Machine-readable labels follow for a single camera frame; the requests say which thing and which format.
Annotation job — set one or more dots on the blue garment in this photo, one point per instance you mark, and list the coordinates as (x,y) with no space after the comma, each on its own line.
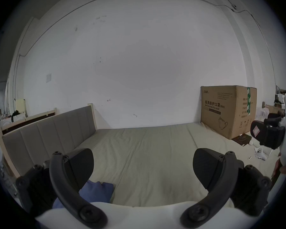
(97,191)

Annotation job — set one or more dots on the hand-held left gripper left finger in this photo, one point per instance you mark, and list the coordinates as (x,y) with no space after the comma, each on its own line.
(62,182)

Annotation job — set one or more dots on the wooden bed frame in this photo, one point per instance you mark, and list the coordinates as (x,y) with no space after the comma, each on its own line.
(28,119)

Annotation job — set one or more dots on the brown cardboard carton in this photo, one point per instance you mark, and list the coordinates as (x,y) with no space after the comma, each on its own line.
(221,108)

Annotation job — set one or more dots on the bed with beige sheet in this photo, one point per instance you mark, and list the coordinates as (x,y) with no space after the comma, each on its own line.
(152,156)

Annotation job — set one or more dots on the dark flat board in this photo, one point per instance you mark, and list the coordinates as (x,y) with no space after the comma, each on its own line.
(241,140)

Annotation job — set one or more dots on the padded beige headboard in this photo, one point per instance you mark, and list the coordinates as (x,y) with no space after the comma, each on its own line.
(45,132)

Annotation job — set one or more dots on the person's right hand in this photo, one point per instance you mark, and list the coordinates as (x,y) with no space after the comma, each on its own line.
(282,170)

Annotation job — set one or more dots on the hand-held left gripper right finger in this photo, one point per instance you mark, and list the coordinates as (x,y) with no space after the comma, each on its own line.
(225,182)

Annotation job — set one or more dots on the small white plastic item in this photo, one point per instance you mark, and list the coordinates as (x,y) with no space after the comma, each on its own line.
(261,153)

